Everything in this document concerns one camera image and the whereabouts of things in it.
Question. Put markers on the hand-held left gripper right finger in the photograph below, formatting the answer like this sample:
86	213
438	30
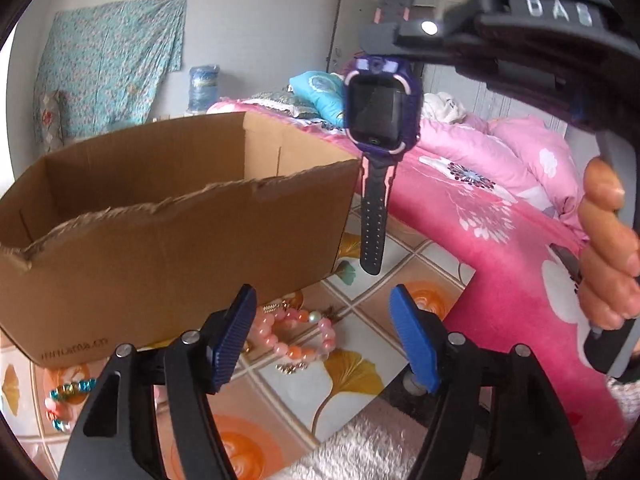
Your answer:
415	340

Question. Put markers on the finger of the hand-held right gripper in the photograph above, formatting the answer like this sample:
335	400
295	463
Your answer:
382	37

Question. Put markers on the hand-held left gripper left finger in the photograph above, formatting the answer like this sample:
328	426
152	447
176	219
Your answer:
232	340

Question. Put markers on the gold comb ornament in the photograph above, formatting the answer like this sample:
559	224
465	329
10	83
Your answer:
280	306

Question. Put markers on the gold butterfly earring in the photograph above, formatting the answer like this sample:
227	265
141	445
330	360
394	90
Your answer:
290	368

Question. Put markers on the brown cardboard box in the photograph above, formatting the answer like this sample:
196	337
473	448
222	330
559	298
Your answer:
165	250

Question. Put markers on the person's right hand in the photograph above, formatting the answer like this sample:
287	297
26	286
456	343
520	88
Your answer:
602	255

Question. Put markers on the white door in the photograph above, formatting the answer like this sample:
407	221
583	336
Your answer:
350	25

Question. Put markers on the tile-patterned tablecloth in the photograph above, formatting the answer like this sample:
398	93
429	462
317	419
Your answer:
350	375

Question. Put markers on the grey patterned pillow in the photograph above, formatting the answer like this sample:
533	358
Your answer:
280	102

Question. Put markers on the pink floral blanket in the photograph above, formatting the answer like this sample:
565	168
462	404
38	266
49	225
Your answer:
490	240

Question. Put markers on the blue water jug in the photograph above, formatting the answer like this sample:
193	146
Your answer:
204	87

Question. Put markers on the grey cushion with red diamonds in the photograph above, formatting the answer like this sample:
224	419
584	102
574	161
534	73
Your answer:
49	120

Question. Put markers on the teal floral wall cloth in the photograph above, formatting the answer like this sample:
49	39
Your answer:
110	60

